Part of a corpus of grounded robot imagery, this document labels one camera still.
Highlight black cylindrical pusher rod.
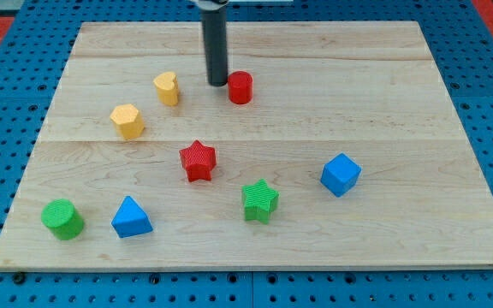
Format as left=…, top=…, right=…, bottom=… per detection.
left=199, top=3, right=228, bottom=86

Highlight yellow heart block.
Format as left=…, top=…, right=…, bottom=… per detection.
left=153, top=71, right=179, bottom=106

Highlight yellow hexagon block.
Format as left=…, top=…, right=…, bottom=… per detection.
left=110, top=104, right=145, bottom=139

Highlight red cylinder block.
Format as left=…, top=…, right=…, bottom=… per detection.
left=228, top=71, right=253, bottom=104

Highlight red star block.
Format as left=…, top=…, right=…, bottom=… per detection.
left=179, top=140, right=217, bottom=182

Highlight light wooden board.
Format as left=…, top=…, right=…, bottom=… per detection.
left=0, top=21, right=493, bottom=273

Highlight green star block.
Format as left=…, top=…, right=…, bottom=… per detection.
left=241, top=179, right=279, bottom=224

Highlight blue cube block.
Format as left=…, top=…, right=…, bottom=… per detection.
left=320, top=152, right=362, bottom=198

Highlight blue triangle block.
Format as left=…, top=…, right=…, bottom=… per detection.
left=111, top=196, right=153, bottom=238

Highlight green cylinder block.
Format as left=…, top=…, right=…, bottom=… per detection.
left=41, top=198, right=85, bottom=240

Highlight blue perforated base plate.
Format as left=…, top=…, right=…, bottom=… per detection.
left=0, top=0, right=493, bottom=307

